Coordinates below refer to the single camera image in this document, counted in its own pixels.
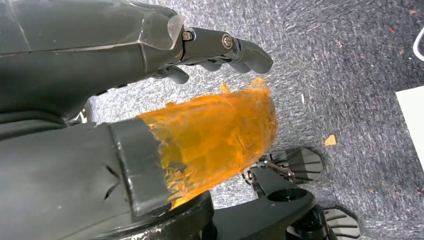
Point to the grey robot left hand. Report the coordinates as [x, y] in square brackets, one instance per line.
[66, 66]

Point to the orange tape thumb wrap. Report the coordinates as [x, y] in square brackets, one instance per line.
[215, 132]

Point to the black base leg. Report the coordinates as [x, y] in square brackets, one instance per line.
[271, 212]

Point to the orange floor scrap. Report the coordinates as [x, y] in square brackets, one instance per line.
[330, 140]

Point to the white board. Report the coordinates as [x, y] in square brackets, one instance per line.
[414, 126]

